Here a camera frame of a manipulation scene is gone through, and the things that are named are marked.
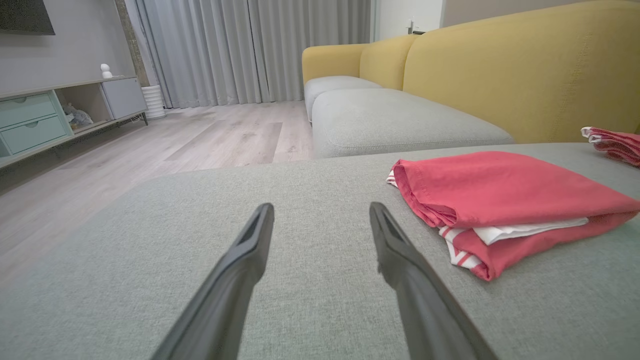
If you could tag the red shorts with white band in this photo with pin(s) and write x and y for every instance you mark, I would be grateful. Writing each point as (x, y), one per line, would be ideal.
(620, 145)

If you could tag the green indoor tree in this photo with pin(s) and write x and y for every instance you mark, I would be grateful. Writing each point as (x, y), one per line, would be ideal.
(131, 40)

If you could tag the grey plush toy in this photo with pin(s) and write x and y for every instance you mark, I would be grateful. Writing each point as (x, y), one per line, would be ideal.
(77, 117)

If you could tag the medium grey sofa seat cushion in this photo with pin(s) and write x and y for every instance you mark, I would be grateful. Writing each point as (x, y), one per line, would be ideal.
(395, 120)

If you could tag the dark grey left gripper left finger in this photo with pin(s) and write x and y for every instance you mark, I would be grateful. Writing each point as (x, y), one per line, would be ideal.
(235, 285)

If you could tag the grey pleated curtain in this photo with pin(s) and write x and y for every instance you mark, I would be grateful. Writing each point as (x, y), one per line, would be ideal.
(250, 50)

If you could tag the white ribbed plant pot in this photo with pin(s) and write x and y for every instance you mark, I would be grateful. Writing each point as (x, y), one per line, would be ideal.
(153, 102)

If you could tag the small grey sofa seat cushion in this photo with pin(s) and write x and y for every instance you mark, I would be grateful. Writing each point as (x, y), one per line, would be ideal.
(335, 84)

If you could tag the mint and grey tv cabinet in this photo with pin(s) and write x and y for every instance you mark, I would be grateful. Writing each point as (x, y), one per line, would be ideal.
(30, 122)

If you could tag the yellow sofa backrest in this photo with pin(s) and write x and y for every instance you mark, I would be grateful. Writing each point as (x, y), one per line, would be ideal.
(525, 70)

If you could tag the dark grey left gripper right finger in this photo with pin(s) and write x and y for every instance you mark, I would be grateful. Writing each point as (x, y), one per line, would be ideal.
(420, 300)

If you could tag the red and white jersey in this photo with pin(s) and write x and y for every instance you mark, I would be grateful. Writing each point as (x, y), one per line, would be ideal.
(500, 190)

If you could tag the large grey sofa seat cushion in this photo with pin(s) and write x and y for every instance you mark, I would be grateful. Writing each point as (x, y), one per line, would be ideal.
(320, 300)

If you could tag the black wall television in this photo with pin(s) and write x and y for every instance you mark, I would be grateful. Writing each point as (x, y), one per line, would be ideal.
(22, 14)

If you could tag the small white figurine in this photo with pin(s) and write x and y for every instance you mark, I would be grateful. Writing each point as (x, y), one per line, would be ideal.
(106, 71)

